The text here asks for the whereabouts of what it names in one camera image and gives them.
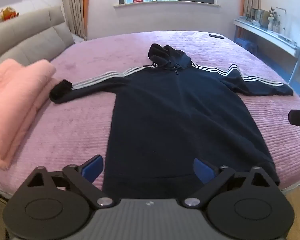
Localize navy hoodie with white stripes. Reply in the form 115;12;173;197
50;44;293;199

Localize pink quilted bedspread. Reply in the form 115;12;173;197
0;31;300;194

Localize blue plastic stool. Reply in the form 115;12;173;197
235;37;258;55

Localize white vase with flowers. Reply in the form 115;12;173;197
268;8;281;33

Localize row of books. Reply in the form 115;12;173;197
250;8;270;28

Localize black remote on bed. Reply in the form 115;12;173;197
209;34;224;39

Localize white box near headboard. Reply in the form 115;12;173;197
71;34;84;44

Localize beige upholstered headboard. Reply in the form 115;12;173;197
0;7;75;66

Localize left beige orange curtain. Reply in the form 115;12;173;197
62;0;89;40

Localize orange plush toy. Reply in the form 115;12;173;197
0;7;19;22

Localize white wall desk shelf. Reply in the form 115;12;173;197
234;19;300;58

